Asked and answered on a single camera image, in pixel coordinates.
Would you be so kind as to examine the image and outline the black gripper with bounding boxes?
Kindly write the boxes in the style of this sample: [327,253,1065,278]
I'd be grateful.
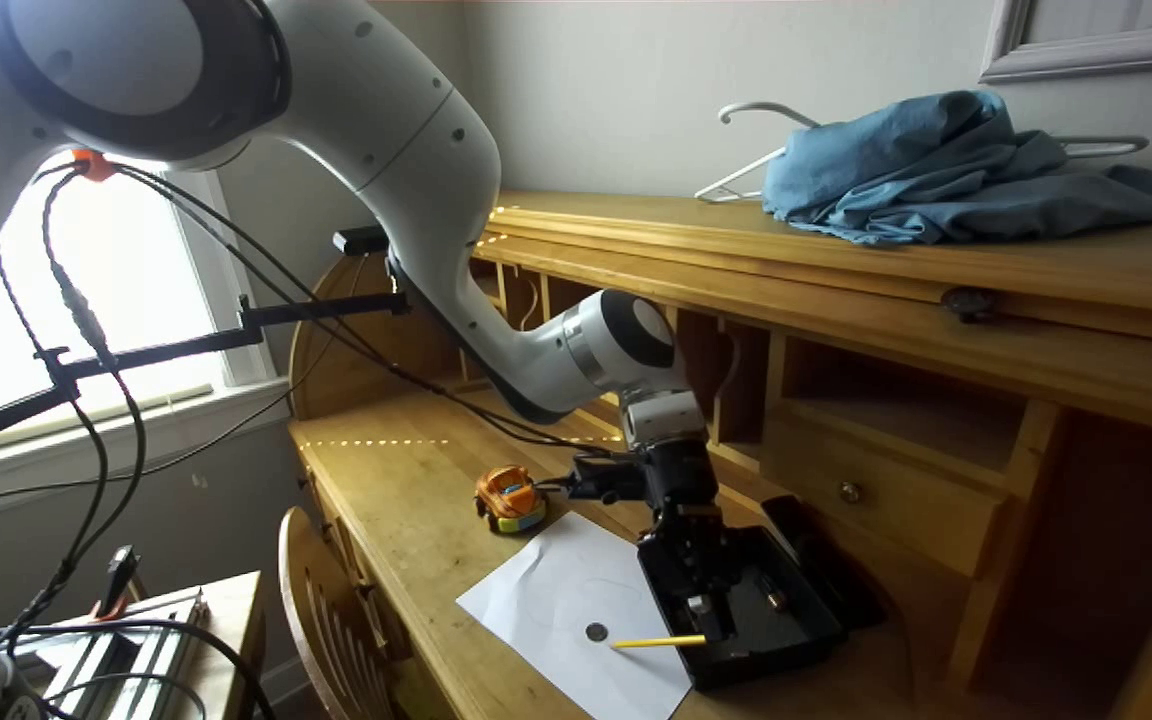
[561,441,725,588]

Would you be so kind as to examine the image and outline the yellow pencil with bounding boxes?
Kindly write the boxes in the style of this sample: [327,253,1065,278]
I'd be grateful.
[607,632,707,651]

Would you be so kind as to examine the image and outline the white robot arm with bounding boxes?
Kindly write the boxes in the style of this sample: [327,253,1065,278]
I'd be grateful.
[0,0,725,588]

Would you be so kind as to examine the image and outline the dark coin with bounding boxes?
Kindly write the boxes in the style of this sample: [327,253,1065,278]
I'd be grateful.
[584,625,607,642]

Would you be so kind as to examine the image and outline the black plastic tray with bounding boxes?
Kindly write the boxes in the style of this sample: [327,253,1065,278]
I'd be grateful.
[638,528,847,690]

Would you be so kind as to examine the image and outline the white paper sheet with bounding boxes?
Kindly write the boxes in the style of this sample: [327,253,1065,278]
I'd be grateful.
[460,511,693,720]

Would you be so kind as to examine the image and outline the orange toy car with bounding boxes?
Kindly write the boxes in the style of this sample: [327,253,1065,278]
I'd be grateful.
[471,469,549,537]

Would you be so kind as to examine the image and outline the wooden roll-top desk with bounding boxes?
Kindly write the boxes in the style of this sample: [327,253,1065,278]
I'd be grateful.
[283,189,1152,720]

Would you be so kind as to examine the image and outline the wooden chair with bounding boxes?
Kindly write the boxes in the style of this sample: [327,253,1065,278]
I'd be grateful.
[275,509,401,720]

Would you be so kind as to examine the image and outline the blue cloth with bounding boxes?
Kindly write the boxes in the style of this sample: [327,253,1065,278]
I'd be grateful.
[760,93,1152,247]

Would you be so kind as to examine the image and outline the white clothes hanger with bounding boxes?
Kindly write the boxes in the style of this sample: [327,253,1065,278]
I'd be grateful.
[695,93,1147,203]

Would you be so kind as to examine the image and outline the grey aluminium rails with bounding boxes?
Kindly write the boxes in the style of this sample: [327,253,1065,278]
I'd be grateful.
[15,598,210,720]

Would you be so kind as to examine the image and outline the black tripod boom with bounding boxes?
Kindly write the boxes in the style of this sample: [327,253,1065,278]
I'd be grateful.
[0,293,410,433]

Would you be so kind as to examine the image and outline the picture frame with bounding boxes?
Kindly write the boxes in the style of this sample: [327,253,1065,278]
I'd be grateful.
[980,0,1152,82]

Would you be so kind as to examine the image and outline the black cable bundle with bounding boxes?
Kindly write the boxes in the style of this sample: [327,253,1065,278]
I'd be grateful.
[0,153,607,720]

